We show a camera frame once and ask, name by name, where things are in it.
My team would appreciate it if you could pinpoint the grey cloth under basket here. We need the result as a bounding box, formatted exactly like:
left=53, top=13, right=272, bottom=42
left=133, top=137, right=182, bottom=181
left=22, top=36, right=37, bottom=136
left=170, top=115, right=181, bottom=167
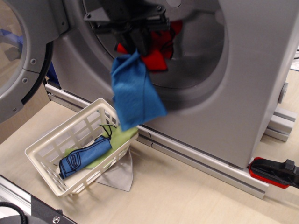
left=95, top=150, right=133, bottom=192

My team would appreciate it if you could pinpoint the aluminium frame rail front left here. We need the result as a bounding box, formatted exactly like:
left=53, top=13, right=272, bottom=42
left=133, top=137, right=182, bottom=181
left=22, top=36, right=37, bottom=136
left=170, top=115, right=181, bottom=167
left=0, top=176, right=31, bottom=215

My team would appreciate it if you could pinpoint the white plastic laundry basket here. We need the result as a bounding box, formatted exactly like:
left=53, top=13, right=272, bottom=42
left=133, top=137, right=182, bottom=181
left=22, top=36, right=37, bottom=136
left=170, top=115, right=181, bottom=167
left=25, top=98, right=138, bottom=197

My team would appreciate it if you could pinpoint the small blue trousers cloth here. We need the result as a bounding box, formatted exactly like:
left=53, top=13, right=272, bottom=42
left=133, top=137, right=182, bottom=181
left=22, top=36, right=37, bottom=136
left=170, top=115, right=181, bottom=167
left=59, top=136, right=112, bottom=179

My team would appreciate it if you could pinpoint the large blue cloth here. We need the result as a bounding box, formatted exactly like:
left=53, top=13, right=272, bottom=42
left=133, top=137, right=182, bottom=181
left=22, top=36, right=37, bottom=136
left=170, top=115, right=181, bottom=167
left=111, top=51, right=167, bottom=131

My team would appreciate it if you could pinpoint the blue object behind door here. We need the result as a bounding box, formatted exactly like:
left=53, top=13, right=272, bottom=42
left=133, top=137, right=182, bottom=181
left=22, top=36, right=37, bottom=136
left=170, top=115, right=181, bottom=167
left=0, top=29, right=23, bottom=53

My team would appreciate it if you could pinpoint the grey toy washing machine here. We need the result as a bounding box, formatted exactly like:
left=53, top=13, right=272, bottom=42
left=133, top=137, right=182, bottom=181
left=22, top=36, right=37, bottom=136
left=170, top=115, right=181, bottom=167
left=52, top=0, right=299, bottom=168

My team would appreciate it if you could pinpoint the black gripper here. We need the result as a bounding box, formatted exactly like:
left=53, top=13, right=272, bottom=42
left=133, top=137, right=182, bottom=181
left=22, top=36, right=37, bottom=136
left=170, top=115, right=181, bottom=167
left=84, top=0, right=170, bottom=56

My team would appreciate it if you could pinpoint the round grey washer door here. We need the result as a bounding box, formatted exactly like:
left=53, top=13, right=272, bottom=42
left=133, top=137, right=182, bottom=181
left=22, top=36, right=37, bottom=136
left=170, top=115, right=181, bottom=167
left=0, top=0, right=69, bottom=122

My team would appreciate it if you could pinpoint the black mounting plate with bolt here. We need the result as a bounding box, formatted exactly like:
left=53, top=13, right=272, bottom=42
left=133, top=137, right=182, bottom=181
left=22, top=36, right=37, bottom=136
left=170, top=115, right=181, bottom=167
left=31, top=195, right=76, bottom=224

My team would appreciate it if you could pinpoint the long aluminium base rail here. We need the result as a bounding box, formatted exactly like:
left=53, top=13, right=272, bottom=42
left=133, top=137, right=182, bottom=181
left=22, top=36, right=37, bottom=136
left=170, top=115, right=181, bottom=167
left=44, top=83, right=270, bottom=199

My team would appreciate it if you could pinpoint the red and black clamp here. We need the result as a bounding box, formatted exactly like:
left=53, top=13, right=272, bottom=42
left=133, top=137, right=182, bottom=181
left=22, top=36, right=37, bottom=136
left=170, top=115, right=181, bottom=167
left=248, top=157, right=299, bottom=189

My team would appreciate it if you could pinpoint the black braided cable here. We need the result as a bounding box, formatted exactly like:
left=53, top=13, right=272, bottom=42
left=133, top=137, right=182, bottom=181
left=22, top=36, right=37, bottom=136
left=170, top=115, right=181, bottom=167
left=0, top=201, right=28, bottom=224

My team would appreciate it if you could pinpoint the short aluminium rail right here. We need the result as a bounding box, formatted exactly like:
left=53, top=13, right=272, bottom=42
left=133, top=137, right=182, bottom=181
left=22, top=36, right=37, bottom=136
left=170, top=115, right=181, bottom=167
left=264, top=107, right=298, bottom=142

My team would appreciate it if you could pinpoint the grey round side knob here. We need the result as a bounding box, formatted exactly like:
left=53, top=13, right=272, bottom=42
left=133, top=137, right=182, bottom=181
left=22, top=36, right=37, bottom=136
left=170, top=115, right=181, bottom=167
left=278, top=82, right=289, bottom=104

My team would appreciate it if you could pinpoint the red cloth with black trim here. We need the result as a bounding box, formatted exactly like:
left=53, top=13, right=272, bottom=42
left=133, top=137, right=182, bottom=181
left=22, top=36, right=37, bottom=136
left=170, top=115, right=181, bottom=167
left=116, top=20, right=183, bottom=73

